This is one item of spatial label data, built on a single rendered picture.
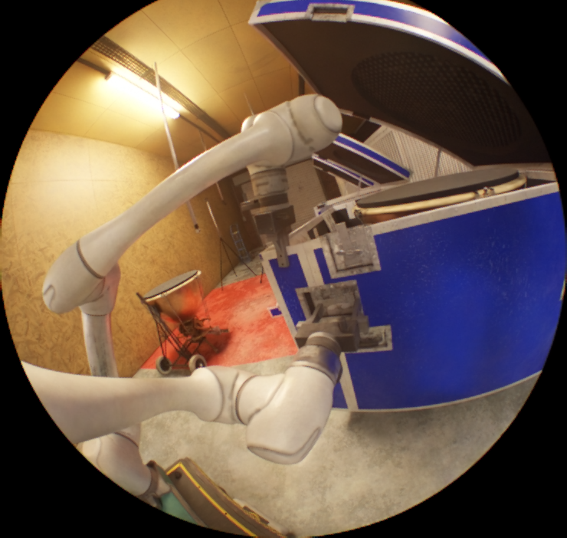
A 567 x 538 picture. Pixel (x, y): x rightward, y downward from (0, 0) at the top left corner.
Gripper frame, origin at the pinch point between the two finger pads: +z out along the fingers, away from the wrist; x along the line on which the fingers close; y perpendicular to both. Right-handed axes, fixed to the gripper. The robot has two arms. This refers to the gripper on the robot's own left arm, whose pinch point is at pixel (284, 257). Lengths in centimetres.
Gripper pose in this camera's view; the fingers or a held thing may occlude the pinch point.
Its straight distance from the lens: 53.7
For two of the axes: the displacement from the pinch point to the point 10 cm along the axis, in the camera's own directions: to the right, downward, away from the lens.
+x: 4.2, -3.4, 8.4
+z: 1.9, 9.4, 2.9
